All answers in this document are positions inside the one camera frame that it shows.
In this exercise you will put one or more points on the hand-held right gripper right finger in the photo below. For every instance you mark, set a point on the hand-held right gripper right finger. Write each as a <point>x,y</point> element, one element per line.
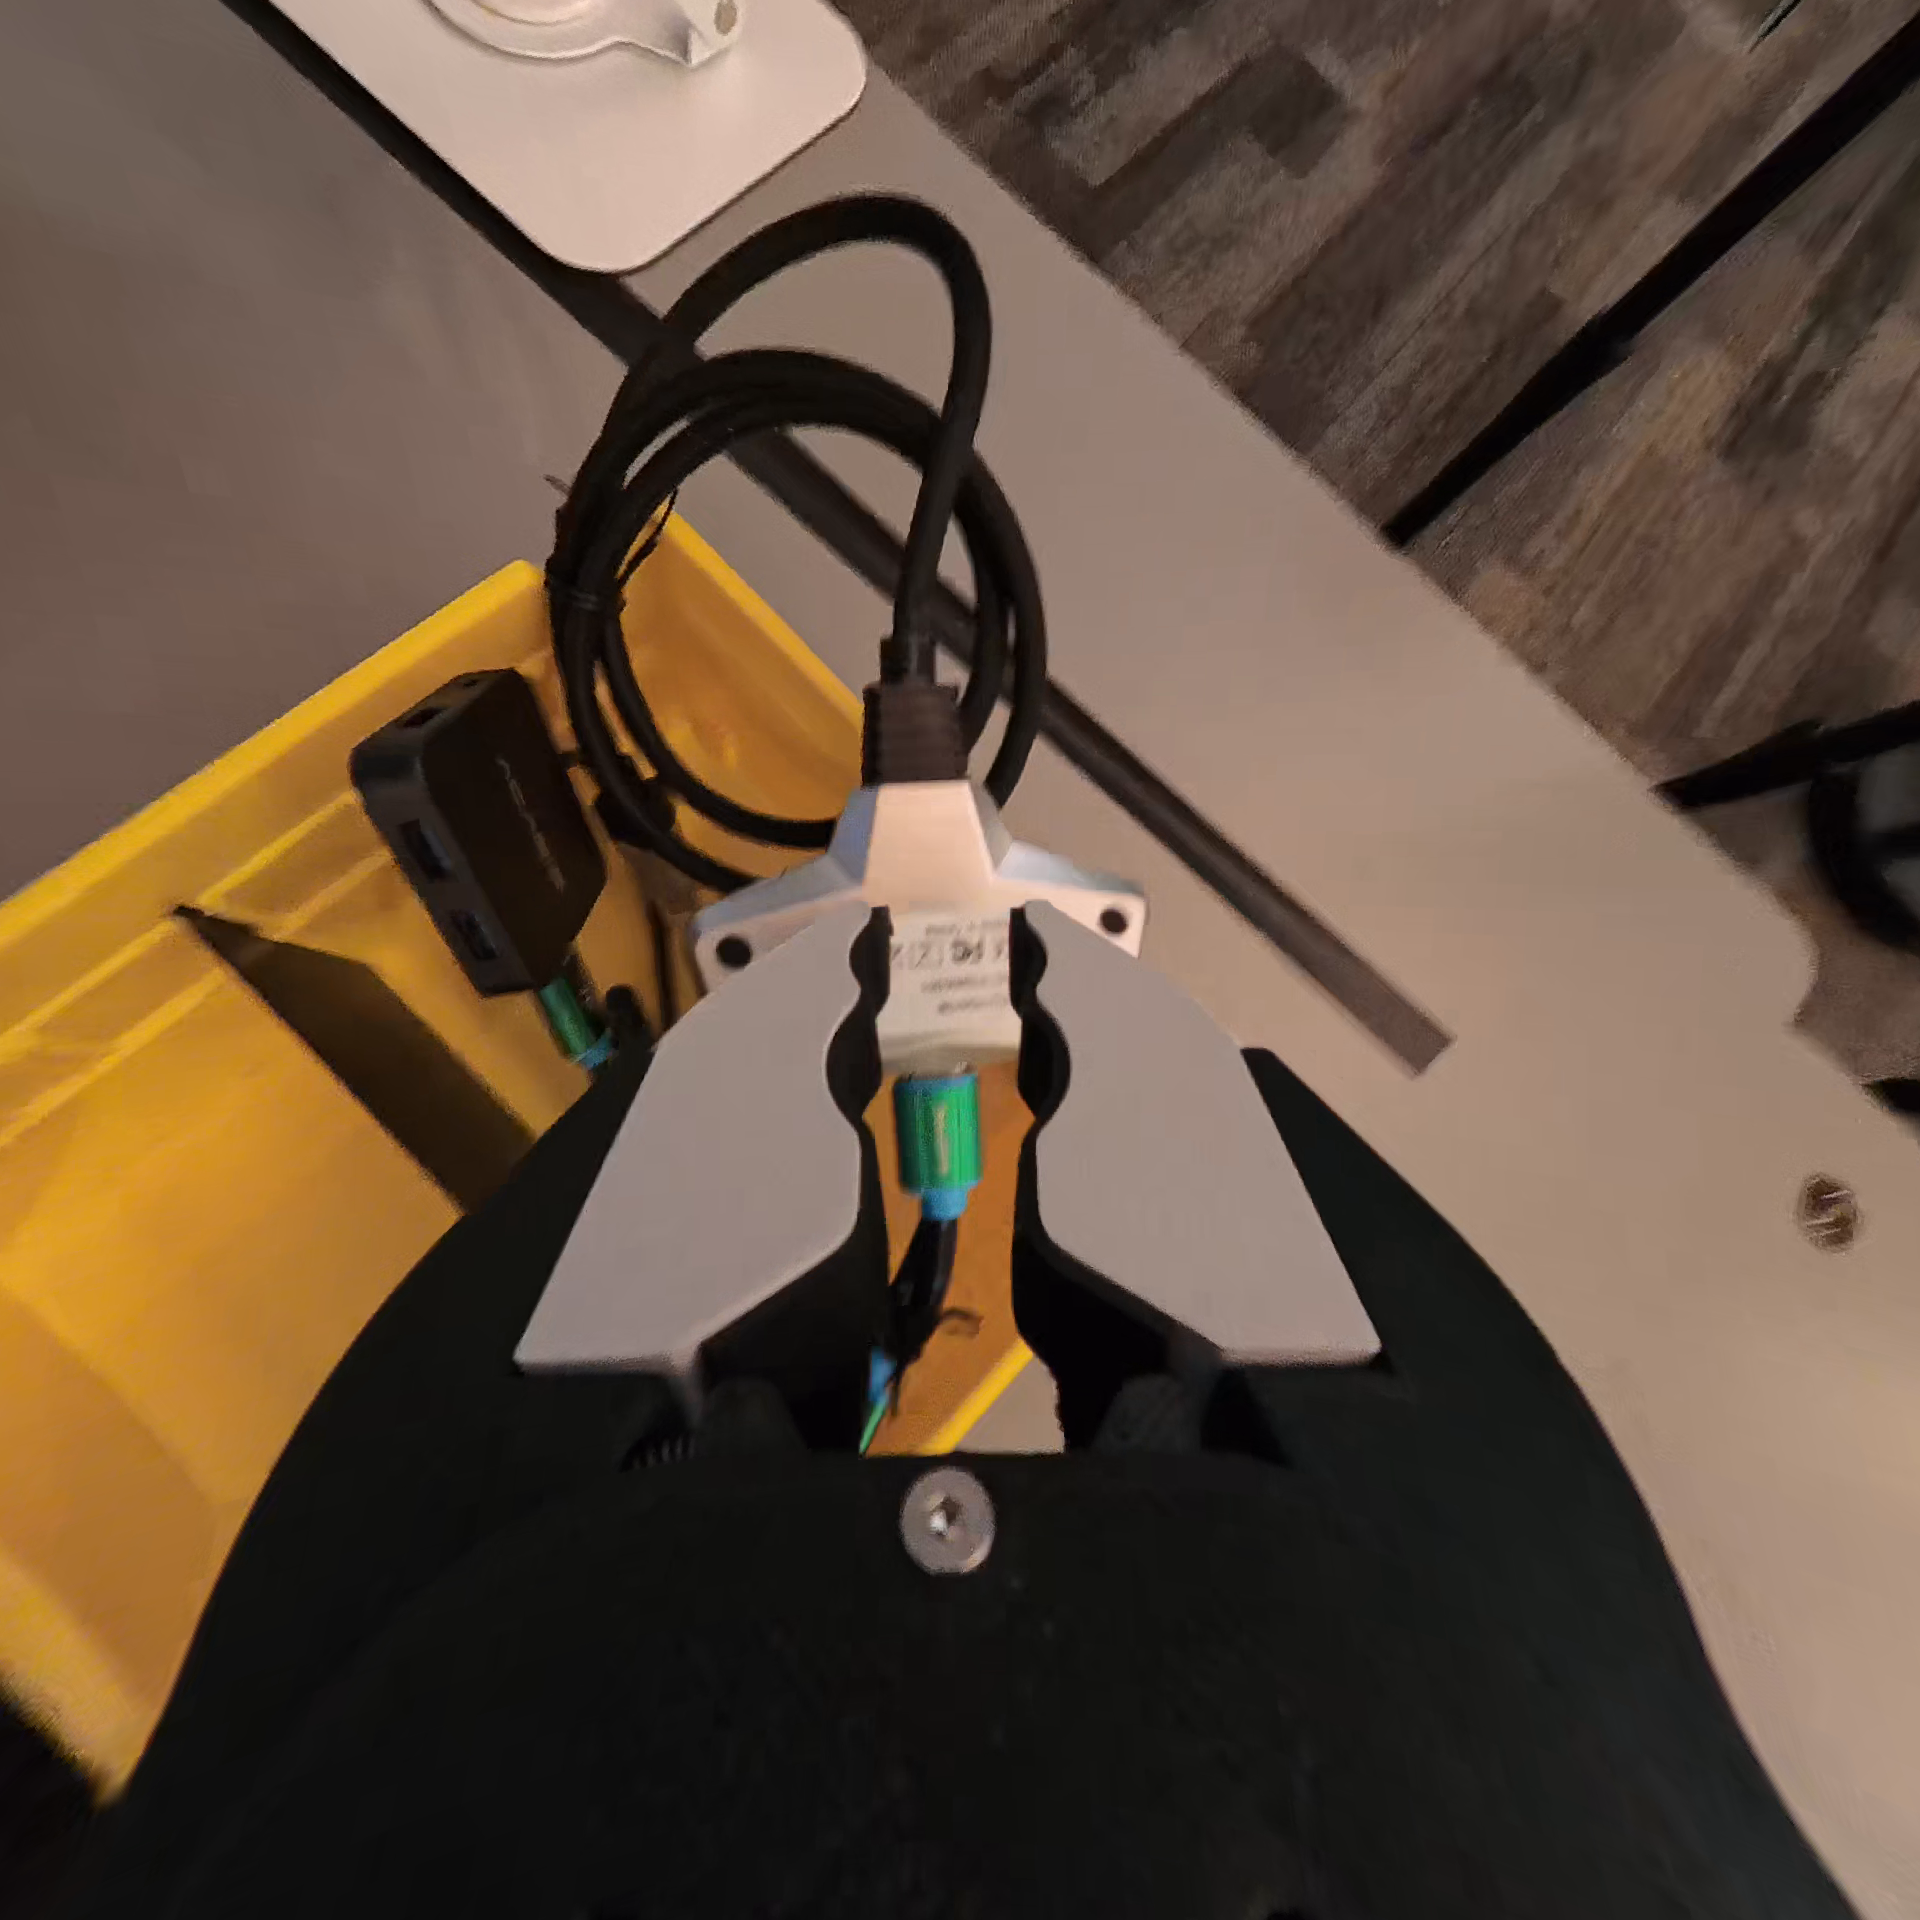
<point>1200,1202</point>

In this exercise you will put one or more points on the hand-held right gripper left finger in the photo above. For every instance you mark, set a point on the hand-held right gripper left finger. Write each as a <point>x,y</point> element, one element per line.
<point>705,1202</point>

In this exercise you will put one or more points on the black adapter box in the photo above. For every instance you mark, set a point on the black adapter box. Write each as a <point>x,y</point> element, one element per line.
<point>495,842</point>

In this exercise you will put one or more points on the yellow plastic bin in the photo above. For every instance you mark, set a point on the yellow plastic bin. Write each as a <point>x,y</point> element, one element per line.
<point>180,1276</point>

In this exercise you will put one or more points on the small round desk grommet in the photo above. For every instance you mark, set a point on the small round desk grommet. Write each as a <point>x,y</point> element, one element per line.
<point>1827,1213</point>

